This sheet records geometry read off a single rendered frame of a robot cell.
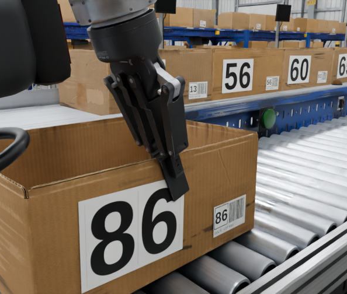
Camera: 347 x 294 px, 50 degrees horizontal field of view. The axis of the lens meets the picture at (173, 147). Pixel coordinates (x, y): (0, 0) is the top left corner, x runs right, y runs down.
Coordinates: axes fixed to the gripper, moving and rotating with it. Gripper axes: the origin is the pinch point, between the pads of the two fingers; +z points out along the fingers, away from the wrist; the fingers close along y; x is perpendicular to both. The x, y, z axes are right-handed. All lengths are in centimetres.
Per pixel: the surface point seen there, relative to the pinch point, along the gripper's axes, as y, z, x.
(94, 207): 1.1, -3.1, -11.6
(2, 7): 18.5, -25.1, -17.3
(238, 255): 2.8, 18.6, 5.4
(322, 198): -0.3, 30.0, 35.4
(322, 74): -48, 41, 122
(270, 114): -40, 34, 73
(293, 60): -48, 26, 102
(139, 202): 0.9, 0.2, -6.2
